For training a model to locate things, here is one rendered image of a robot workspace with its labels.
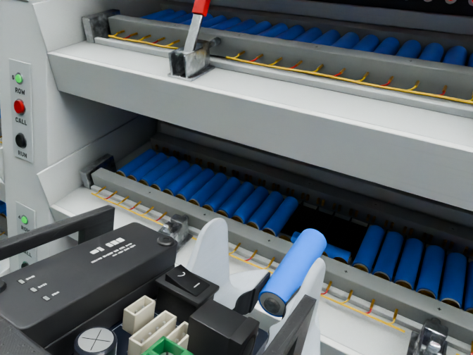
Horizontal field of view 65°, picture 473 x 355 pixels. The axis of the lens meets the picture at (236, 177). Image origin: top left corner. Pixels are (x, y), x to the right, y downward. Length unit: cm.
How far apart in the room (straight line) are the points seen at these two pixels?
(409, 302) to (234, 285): 21
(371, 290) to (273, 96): 20
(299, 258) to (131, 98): 25
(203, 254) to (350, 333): 23
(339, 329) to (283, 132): 18
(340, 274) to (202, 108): 20
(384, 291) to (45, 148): 41
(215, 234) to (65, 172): 38
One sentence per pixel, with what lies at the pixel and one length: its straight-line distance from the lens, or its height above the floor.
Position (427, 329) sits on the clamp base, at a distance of 37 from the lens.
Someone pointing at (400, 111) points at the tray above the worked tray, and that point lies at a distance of 32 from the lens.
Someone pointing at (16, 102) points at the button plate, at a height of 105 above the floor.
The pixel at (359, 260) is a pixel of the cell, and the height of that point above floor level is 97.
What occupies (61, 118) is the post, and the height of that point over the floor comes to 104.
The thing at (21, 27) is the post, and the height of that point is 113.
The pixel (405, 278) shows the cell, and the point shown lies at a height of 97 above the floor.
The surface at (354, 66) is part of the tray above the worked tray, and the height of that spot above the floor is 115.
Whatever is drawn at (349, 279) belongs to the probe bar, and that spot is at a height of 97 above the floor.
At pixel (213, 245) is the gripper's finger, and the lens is 17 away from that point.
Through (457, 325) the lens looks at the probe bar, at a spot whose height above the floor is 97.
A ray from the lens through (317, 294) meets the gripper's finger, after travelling 16.
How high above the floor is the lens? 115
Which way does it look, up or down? 19 degrees down
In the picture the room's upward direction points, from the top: 9 degrees clockwise
